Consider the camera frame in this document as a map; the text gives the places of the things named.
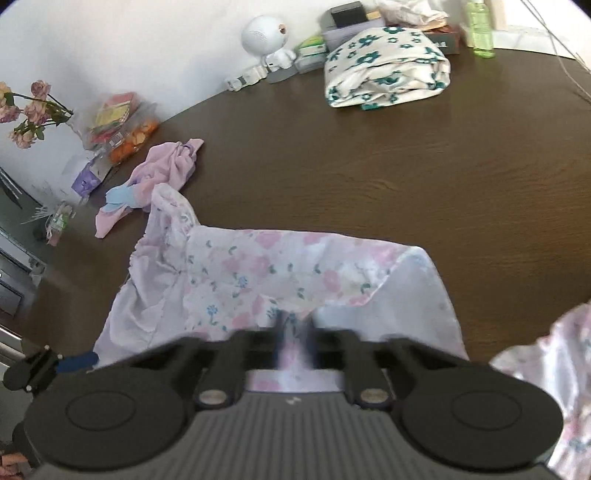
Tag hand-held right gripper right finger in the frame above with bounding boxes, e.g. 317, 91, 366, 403
302, 315, 462, 411

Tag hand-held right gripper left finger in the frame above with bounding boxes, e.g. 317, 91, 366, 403
134, 313, 289, 410

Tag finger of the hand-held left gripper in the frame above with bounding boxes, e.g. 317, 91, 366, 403
2, 345, 100, 394

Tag pink floral dress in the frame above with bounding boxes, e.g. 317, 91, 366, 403
95, 183, 591, 480

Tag grey shelf unit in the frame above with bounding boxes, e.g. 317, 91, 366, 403
0, 166, 47, 324

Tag white twig decoration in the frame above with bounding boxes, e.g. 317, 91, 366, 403
21, 205, 52, 225

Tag purple tissue box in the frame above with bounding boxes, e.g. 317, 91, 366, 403
69, 152, 114, 199

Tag pink and purple garment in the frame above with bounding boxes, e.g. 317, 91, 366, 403
95, 137, 205, 239

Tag translucent flower vase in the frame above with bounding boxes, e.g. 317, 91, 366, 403
67, 113, 100, 151

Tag plastic bag of snacks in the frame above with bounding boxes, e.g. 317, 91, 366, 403
85, 92, 158, 144

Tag artificial pink roses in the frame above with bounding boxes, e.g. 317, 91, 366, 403
0, 80, 75, 149

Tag small white device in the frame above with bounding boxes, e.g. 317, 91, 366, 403
225, 65, 269, 92

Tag folded white green-flowered cloth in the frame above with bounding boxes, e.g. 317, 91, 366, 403
323, 25, 451, 112

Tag stack of green boxes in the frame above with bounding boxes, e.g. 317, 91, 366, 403
295, 34, 328, 75

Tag white robot toy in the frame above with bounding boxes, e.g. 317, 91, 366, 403
242, 16, 296, 84

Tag grey box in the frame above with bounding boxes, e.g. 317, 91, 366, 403
321, 18, 384, 51

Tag dark brown box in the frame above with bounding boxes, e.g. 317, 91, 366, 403
425, 23, 465, 56

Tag small black box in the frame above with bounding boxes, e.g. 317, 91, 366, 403
330, 1, 368, 27

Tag crumpled white cloth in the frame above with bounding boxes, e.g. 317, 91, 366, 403
374, 0, 448, 26

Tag green spray bottle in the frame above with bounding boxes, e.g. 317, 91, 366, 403
466, 0, 496, 58

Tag white charging cables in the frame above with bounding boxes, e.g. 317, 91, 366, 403
522, 0, 591, 100

